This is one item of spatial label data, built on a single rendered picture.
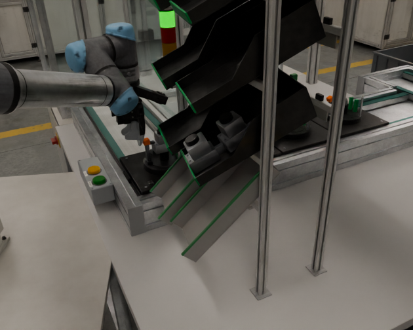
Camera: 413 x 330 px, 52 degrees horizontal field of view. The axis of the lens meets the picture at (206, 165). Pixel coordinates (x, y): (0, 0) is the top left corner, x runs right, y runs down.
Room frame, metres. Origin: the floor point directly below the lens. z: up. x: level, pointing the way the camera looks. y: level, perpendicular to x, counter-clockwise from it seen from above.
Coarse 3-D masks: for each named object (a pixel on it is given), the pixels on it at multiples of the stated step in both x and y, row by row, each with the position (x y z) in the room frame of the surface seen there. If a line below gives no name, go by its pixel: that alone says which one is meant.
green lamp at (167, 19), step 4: (160, 12) 1.40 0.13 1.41; (164, 12) 1.39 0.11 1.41; (168, 12) 1.39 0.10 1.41; (172, 12) 1.40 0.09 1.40; (160, 16) 1.40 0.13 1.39; (164, 16) 1.39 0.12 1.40; (168, 16) 1.39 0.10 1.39; (172, 16) 1.40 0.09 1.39; (160, 20) 1.40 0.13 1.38; (164, 20) 1.39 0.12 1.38; (168, 20) 1.39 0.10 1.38; (172, 20) 1.40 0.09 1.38; (160, 24) 1.41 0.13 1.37; (164, 24) 1.39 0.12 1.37; (168, 24) 1.39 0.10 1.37; (172, 24) 1.40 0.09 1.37
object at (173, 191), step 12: (180, 156) 0.99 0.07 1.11; (180, 168) 0.99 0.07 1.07; (168, 180) 0.98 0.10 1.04; (180, 180) 0.97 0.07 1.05; (192, 180) 0.86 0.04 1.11; (156, 192) 0.97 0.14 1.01; (168, 192) 0.96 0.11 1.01; (180, 192) 0.86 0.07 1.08; (192, 192) 0.86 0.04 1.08; (168, 204) 0.92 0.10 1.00; (180, 204) 0.86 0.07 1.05; (168, 216) 0.85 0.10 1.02
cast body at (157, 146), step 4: (156, 132) 1.19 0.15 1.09; (156, 136) 1.18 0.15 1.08; (160, 136) 1.17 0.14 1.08; (156, 140) 1.19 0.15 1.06; (160, 140) 1.17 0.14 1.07; (152, 144) 1.19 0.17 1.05; (156, 144) 1.17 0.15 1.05; (160, 144) 1.17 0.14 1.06; (164, 144) 1.17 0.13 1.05; (152, 148) 1.19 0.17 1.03; (156, 148) 1.16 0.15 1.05; (160, 148) 1.16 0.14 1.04; (164, 148) 1.17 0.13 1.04; (156, 152) 1.16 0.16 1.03; (160, 152) 1.16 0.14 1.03; (164, 152) 1.17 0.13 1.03
